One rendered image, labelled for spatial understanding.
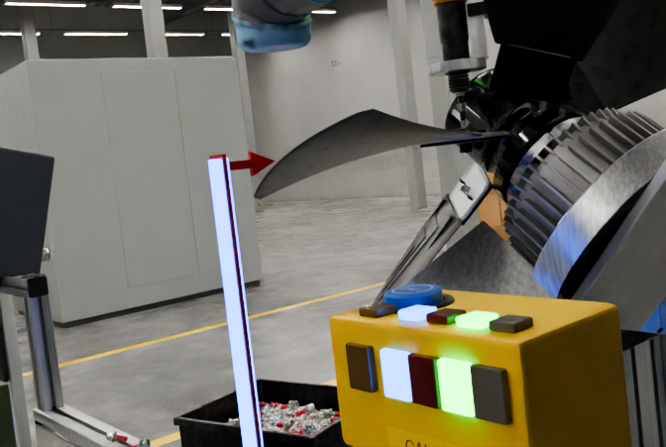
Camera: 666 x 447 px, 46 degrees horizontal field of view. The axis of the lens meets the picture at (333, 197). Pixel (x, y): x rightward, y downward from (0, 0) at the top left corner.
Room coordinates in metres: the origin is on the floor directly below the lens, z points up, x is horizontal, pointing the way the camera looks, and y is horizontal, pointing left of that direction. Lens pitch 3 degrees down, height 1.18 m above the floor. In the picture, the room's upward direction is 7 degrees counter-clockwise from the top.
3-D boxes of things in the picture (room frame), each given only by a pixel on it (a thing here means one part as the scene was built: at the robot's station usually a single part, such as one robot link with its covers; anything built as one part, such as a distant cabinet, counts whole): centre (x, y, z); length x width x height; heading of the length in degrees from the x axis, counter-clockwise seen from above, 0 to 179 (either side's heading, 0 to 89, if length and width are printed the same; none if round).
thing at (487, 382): (0.41, -0.07, 1.04); 0.02 x 0.01 x 0.03; 39
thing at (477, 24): (0.95, -0.18, 1.31); 0.09 x 0.07 x 0.10; 74
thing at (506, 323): (0.43, -0.09, 1.08); 0.02 x 0.02 x 0.01; 39
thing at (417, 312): (0.48, -0.04, 1.08); 0.02 x 0.02 x 0.01; 39
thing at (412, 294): (0.53, -0.05, 1.08); 0.04 x 0.04 x 0.02
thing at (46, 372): (1.13, 0.45, 0.96); 0.03 x 0.03 x 0.20; 39
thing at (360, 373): (0.49, -0.01, 1.04); 0.02 x 0.01 x 0.03; 39
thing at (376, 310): (0.51, -0.02, 1.08); 0.02 x 0.02 x 0.01; 39
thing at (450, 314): (0.46, -0.06, 1.08); 0.02 x 0.02 x 0.01; 39
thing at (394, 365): (0.47, -0.03, 1.04); 0.02 x 0.01 x 0.03; 39
